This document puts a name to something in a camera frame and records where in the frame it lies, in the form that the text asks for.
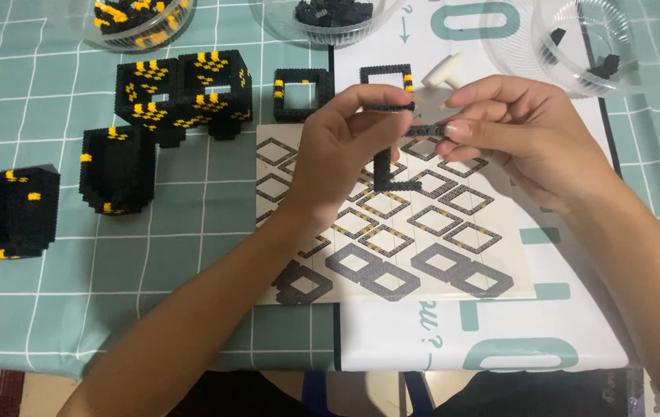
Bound person's left hand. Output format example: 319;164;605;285
277;83;416;234

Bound person's right hand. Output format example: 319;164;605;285
434;75;621;216

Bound unfinished black brick frame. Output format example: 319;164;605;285
364;102;424;193

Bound short black brick strip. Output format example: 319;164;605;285
404;123;450;139

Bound nearly empty clear plastic bowl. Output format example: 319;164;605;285
477;0;639;100
530;0;660;98

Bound white plastic hammer tool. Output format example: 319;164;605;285
420;53;470;111

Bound printed building instruction sheet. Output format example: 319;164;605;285
255;123;537;307

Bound clear bowl with black bricks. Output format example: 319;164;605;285
248;0;407;48

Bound double black yellow brick block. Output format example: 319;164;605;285
115;50;254;149

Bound white poster with teal letters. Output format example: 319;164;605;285
332;0;633;373

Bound black brick block yellow spots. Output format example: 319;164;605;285
78;125;159;217
0;164;62;261

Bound heap of black yellow bricks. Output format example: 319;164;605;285
93;0;185;48

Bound clear bowl with yellow bricks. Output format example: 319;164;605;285
78;0;198;53

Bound person's black shorts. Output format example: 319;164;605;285
165;370;645;417

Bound teal checked tablecloth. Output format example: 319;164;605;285
0;0;660;380

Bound thick square black brick frame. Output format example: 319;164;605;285
272;68;335;124

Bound thin square black brick frame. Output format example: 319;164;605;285
359;63;414;95

